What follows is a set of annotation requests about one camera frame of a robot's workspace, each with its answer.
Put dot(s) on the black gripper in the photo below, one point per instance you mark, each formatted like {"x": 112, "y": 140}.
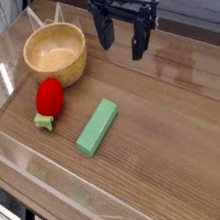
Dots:
{"x": 144, "y": 11}

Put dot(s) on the red plush strawberry toy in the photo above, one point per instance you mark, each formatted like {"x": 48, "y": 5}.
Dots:
{"x": 49, "y": 103}

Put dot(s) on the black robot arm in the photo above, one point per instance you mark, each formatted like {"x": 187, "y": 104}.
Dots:
{"x": 141, "y": 13}

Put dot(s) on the wooden bowl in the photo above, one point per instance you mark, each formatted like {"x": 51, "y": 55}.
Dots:
{"x": 56, "y": 50}

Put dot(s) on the green rectangular block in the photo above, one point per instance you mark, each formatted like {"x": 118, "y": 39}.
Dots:
{"x": 96, "y": 128}

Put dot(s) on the clear acrylic tray wall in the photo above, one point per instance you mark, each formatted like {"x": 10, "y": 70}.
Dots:
{"x": 160, "y": 158}

